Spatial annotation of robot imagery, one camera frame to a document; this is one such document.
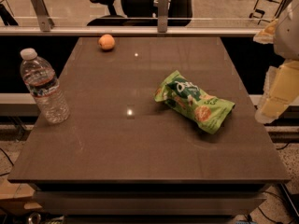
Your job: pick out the orange fruit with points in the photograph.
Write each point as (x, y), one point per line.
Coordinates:
(106, 42)

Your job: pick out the clear plastic water bottle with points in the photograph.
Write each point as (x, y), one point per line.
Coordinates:
(41, 81)

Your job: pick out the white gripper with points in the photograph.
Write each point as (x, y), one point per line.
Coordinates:
(288, 36)

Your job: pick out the left metal rail bracket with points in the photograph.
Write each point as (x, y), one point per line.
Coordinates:
(44, 20)

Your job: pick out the green rice chip bag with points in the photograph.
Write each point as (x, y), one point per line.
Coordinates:
(207, 111)

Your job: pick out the black office chair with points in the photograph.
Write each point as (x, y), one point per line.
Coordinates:
(143, 13)

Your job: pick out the brown table with drawers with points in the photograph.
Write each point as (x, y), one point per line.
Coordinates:
(121, 153)

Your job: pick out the wooden stool frame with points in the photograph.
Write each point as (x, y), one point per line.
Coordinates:
(265, 10)

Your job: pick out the middle metal rail bracket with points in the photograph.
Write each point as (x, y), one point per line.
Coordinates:
(162, 16)

